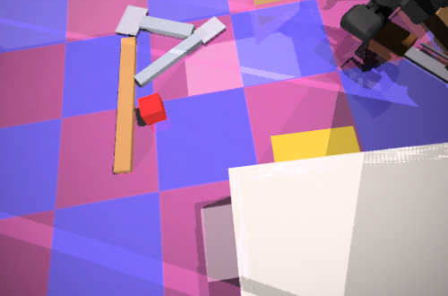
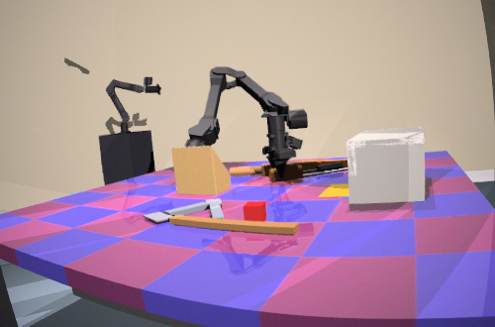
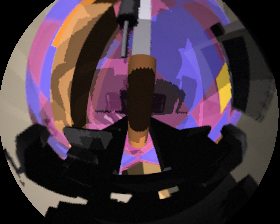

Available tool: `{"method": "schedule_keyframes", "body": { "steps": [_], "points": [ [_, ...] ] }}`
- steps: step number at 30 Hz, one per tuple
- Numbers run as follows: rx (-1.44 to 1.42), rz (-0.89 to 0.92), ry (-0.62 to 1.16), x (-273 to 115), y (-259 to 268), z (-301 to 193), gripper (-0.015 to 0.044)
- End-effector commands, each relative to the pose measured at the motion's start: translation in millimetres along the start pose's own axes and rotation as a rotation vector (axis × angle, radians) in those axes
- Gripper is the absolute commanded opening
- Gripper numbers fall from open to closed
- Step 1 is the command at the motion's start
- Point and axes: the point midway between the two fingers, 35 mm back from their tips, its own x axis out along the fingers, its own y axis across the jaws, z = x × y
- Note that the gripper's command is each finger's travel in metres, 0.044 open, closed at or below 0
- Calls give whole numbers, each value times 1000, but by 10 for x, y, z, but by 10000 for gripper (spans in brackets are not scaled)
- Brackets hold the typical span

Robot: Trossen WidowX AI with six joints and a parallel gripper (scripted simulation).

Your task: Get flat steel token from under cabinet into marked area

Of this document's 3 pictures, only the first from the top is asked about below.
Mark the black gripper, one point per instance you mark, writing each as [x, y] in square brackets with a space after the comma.
[364, 21]

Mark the red cube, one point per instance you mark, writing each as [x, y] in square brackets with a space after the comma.
[152, 109]

